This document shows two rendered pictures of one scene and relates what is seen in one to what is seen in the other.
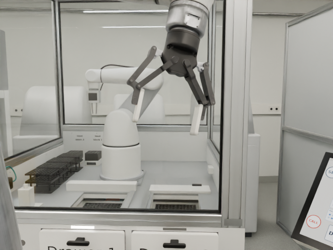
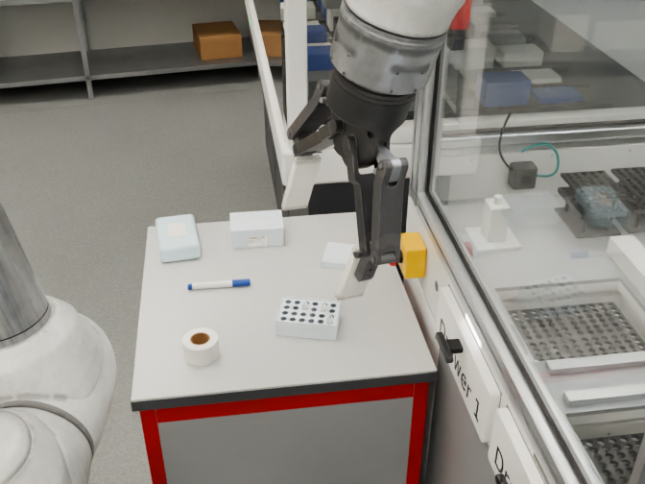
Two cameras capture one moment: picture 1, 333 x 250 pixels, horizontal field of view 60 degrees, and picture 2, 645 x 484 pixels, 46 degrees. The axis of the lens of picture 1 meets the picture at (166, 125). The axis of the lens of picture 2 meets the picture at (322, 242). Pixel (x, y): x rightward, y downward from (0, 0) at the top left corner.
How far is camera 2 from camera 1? 0.90 m
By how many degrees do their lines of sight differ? 77
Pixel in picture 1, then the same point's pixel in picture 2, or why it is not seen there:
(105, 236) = (477, 374)
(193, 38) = (343, 97)
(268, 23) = not seen: outside the picture
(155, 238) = (513, 455)
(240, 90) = not seen: outside the picture
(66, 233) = (454, 320)
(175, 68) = (338, 145)
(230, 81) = not seen: outside the picture
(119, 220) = (500, 369)
